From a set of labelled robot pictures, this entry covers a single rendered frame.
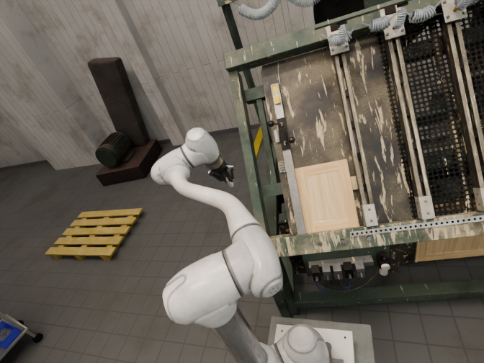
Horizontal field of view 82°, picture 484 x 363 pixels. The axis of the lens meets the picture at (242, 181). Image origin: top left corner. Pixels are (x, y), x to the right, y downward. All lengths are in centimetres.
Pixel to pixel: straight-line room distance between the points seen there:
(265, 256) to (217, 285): 14
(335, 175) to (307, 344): 96
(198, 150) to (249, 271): 55
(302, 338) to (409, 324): 139
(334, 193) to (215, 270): 117
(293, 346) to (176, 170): 79
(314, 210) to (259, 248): 106
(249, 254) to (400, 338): 183
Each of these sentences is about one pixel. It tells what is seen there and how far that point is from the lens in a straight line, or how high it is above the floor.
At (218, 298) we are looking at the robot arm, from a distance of 74.
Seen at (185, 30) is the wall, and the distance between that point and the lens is 482.
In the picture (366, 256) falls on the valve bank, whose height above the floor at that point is 74.
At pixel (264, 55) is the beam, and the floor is 181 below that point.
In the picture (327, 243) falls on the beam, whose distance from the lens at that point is 177.
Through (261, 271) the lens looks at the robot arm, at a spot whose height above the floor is 167.
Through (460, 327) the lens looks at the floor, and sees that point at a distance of 256.
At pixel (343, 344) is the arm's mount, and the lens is 149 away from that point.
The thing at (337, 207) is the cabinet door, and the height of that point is 99.
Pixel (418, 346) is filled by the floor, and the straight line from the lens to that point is 244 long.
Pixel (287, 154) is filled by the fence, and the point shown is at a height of 130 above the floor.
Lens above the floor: 225
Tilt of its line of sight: 36 degrees down
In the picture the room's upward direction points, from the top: 21 degrees counter-clockwise
